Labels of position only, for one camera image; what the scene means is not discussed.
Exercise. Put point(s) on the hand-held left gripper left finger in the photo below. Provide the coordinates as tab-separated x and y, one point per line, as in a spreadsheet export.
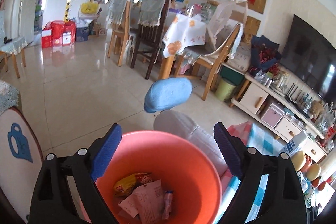
106	154

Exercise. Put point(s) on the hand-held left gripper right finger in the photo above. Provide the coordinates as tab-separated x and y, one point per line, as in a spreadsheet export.
228	154

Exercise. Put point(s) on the orange plastic bucket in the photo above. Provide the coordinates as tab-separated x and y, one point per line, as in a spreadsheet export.
183	161

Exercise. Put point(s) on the yellow snack wrapper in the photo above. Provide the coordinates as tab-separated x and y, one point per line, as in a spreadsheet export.
128	183

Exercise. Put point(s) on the blue checkered tablecloth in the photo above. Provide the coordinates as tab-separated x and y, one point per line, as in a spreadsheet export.
260	134

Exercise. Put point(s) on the white plastic sheet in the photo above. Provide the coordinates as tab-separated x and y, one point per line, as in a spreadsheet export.
189	127

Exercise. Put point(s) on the silver storage case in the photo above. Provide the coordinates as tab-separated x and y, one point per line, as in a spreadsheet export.
273	115

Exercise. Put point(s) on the white TV cabinet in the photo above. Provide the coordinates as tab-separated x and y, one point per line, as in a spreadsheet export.
252	98

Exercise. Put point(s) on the white paper wrapper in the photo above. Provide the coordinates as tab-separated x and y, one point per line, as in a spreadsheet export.
147	200

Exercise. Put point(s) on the green waste bin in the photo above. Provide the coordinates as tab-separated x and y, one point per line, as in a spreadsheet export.
225	88

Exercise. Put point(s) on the small yellow pear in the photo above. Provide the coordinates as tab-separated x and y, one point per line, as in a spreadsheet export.
298	160

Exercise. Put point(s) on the pink small wrapper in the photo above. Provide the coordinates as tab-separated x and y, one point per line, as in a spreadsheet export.
168	203

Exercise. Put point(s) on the red apple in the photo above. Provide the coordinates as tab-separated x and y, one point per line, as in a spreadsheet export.
307	163

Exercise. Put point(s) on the large yellow pear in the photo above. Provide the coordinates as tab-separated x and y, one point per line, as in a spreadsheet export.
313	172

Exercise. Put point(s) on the white electric kettle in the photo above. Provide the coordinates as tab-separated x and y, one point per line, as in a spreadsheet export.
279	82

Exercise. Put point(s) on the white cushion blue teapot print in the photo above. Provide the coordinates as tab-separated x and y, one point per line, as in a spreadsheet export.
15	155

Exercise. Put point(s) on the blue bouquet of red chillies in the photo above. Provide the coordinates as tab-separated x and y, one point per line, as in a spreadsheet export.
265	53

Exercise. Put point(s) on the wooden chair with lace cover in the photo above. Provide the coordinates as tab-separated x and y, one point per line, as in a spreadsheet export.
223	37
119	19

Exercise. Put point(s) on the dining table orange print cloth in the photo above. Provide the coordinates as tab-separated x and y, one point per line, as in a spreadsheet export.
183	35

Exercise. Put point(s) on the black television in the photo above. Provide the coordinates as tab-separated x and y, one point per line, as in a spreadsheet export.
309	53

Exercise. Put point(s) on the red gift boxes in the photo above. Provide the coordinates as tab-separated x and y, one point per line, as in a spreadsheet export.
57	33

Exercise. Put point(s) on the dark wooden chair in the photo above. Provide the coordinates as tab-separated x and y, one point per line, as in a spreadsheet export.
151	24

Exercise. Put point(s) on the yellow bag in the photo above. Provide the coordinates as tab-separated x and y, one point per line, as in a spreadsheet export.
89	8

